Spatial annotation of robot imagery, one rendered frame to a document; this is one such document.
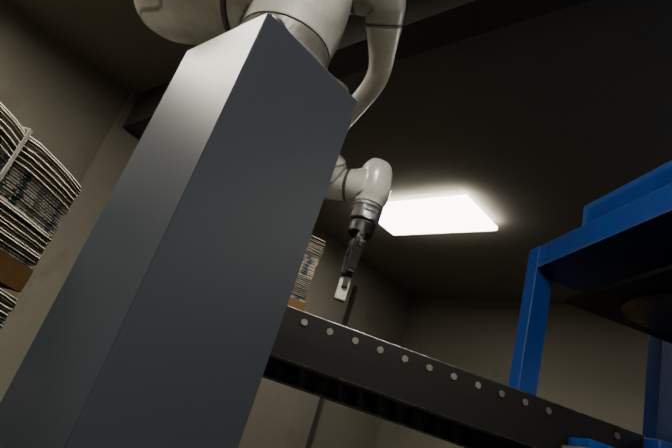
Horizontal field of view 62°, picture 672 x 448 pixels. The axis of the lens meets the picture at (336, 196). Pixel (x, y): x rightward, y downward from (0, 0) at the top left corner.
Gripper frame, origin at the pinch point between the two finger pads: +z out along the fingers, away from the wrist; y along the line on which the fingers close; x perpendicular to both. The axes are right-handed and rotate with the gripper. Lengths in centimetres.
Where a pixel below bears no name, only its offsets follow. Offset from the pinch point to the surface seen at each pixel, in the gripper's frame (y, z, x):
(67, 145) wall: -311, -123, -201
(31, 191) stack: 51, 18, -65
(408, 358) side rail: 16.5, 15.4, 17.5
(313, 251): 3.3, -5.9, -11.4
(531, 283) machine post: -52, -45, 84
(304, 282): 4.0, 3.3, -11.0
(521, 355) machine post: -52, -15, 84
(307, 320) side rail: 16.5, 15.2, -8.8
